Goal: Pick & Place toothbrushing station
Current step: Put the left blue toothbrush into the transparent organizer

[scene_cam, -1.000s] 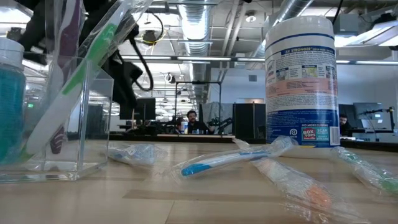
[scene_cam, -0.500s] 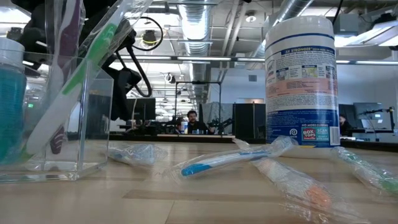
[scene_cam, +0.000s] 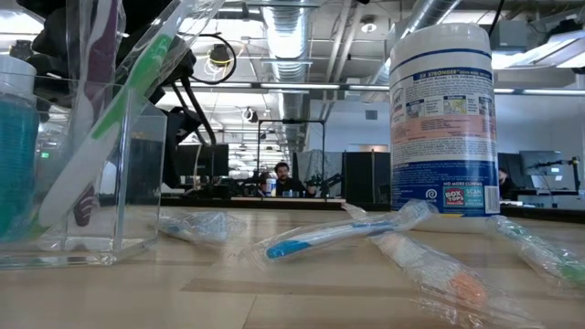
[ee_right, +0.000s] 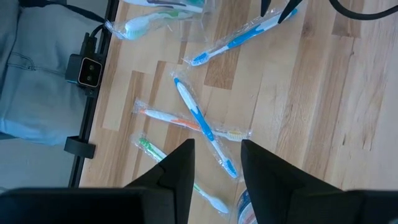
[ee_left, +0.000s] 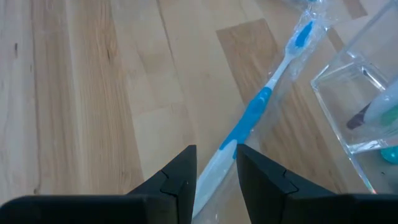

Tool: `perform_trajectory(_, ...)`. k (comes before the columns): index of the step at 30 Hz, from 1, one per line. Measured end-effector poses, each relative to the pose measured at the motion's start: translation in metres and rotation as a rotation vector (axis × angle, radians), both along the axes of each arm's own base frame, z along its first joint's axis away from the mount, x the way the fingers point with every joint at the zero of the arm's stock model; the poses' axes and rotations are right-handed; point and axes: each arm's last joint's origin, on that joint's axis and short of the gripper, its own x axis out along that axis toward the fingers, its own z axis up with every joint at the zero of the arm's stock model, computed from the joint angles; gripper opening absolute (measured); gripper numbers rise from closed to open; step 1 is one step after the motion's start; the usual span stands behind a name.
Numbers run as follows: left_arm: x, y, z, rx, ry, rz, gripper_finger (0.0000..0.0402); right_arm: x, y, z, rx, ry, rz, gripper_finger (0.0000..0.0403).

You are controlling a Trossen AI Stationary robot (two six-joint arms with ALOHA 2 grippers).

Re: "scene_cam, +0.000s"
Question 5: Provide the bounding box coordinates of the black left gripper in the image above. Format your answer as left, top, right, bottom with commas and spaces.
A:
116, 0, 206, 205

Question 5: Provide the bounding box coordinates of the clear acrylic box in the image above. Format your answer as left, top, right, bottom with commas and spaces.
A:
0, 72, 168, 269

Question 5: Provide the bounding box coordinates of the blue white toothbrush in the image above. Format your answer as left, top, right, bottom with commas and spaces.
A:
246, 199, 440, 271
157, 210, 249, 246

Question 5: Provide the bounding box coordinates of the purple white toothbrush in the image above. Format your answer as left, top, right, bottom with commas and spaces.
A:
63, 0, 127, 228

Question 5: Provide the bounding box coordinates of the teal mouthwash bottle white cap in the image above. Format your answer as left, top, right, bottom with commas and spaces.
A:
0, 53, 41, 243

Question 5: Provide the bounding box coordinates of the black computer monitor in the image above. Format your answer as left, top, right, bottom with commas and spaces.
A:
182, 143, 230, 178

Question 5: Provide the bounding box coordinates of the person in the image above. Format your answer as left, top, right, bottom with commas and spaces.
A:
269, 161, 308, 198
497, 167, 520, 200

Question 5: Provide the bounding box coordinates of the wooden background desk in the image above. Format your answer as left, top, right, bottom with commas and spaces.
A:
229, 196, 347, 206

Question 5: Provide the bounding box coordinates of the grey cover sheet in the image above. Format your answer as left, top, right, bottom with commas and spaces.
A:
296, 149, 344, 196

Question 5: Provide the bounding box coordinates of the black cabinet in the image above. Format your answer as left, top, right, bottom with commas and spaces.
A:
342, 151, 392, 206

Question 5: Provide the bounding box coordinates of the white blue wipes canister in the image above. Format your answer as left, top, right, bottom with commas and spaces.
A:
388, 22, 502, 232

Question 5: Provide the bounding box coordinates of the orange white wrapped toothbrush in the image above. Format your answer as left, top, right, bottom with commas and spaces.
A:
369, 230, 540, 329

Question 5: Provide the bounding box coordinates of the grey background monitor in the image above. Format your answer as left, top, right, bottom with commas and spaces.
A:
519, 150, 564, 177

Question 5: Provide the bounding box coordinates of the black overhead camera yellow cable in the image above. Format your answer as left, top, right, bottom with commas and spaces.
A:
207, 43, 235, 69

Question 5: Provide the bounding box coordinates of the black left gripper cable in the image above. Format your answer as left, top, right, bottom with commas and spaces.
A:
169, 32, 239, 146

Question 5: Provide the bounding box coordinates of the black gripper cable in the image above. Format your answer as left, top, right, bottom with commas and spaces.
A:
487, 0, 507, 38
169, 32, 239, 146

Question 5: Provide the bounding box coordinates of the black rectangular frame stand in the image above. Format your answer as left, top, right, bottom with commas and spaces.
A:
257, 119, 326, 197

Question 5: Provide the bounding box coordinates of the overhead frame light bar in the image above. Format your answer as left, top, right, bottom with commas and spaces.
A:
154, 80, 585, 96

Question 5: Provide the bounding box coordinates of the black frame-mounted device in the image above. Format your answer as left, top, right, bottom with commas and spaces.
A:
11, 39, 34, 61

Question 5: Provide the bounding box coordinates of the silver ribbed ventilation duct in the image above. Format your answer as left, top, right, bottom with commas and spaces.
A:
261, 0, 314, 154

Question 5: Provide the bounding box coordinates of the silver smooth ventilation duct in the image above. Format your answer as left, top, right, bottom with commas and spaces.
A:
363, 0, 463, 90

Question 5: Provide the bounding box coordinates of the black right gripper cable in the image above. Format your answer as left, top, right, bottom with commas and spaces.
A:
487, 0, 507, 38

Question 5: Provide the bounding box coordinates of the black aluminium table frame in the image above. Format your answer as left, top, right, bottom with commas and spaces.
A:
0, 194, 585, 220

